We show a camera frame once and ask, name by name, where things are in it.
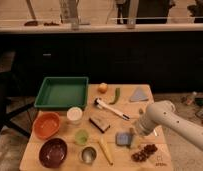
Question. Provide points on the small metal cup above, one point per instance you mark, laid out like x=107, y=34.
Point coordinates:
x=88, y=155

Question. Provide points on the green chili pepper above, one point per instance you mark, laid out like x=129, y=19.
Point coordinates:
x=116, y=97

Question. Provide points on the white handled brush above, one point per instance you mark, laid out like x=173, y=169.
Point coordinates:
x=103, y=105

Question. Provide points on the wooden cutting board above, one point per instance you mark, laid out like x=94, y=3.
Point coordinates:
x=160, y=161

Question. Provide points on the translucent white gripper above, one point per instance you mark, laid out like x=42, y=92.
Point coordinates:
x=143, y=128

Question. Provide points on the dark rectangular block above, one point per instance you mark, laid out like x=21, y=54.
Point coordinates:
x=101, y=124

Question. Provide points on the grey blue triangular cloth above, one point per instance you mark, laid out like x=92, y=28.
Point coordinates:
x=138, y=95

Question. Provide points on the green plastic tray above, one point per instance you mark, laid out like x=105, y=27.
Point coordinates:
x=62, y=93

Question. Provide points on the orange bowl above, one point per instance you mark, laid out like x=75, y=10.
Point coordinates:
x=46, y=125

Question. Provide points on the small green cup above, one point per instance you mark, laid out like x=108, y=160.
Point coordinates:
x=81, y=137

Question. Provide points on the bunch of dark grapes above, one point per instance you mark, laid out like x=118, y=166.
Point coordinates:
x=145, y=153

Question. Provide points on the white cup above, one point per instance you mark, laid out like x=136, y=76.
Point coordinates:
x=74, y=115

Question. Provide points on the dark purple bowl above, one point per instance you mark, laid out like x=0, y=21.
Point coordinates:
x=53, y=153

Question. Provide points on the silver fork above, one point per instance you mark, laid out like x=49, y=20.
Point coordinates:
x=141, y=112

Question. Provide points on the yellow orange fruit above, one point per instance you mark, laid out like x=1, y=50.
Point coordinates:
x=103, y=87

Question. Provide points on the blue sponge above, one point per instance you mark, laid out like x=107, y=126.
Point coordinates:
x=123, y=139

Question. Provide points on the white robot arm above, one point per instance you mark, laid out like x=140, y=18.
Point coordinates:
x=163, y=113

